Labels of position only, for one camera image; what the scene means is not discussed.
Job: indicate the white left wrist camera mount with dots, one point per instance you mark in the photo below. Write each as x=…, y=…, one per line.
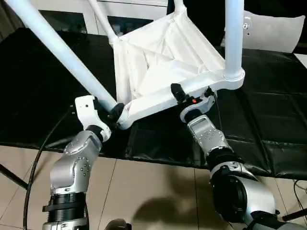
x=86, y=110

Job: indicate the dark robot foot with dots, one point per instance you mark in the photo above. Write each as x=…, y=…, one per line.
x=118, y=225

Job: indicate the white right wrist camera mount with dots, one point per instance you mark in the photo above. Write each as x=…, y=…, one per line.
x=204, y=105

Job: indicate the light grey pillow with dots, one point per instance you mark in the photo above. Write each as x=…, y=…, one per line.
x=271, y=31

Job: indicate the white flat board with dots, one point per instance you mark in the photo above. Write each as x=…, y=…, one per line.
x=301, y=58

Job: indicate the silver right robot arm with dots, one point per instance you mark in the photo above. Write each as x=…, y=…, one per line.
x=216, y=139

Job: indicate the black sofa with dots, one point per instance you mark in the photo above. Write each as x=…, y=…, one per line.
x=204, y=19

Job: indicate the grey curtain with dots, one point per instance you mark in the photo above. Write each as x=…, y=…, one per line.
x=9, y=19

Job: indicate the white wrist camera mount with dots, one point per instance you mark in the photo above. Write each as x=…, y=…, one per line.
x=86, y=110
x=204, y=105

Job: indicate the white plastic table top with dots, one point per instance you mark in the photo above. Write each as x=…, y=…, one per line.
x=168, y=60

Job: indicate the black table frame leg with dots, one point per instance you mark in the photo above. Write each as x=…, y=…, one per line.
x=295, y=214
x=13, y=176

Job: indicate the white cabinet with glass doors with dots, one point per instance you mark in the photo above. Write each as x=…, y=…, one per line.
x=72, y=14

